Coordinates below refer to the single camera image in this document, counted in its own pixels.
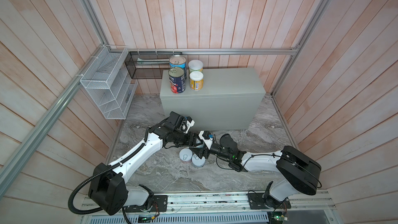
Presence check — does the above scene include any pull-tab can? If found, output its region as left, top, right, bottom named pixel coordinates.
left=179, top=148, right=193, bottom=164
left=191, top=154, right=206, bottom=168

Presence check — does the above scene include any orange can white lid front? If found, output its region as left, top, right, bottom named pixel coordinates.
left=190, top=71, right=204, bottom=91

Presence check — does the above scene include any orange can white lid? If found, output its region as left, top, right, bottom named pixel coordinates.
left=188, top=60, right=204, bottom=73
left=190, top=71, right=204, bottom=91

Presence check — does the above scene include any dark tomato can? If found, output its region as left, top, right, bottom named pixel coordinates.
left=169, top=67, right=186, bottom=94

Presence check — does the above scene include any blue soup can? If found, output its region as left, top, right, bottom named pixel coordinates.
left=169, top=55, right=187, bottom=78

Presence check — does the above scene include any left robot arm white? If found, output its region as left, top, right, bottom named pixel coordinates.
left=88, top=112, right=197, bottom=215

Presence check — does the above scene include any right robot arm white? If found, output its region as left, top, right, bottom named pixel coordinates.
left=190, top=131, right=322, bottom=208

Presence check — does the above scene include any grey metal cabinet box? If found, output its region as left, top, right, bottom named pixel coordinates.
left=160, top=67, right=266, bottom=131

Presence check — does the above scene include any black mesh basket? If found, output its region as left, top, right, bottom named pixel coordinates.
left=124, top=51, right=182, bottom=79

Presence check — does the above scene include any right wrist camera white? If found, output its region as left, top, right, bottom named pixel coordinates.
left=198, top=131, right=214, bottom=150

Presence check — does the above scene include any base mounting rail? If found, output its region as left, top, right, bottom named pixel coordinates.
left=81, top=190, right=342, bottom=224

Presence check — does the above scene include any white wire mesh shelf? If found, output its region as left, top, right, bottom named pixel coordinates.
left=80, top=45, right=137, bottom=120

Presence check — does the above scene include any aluminium frame rail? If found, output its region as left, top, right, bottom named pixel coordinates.
left=0, top=0, right=346, bottom=194

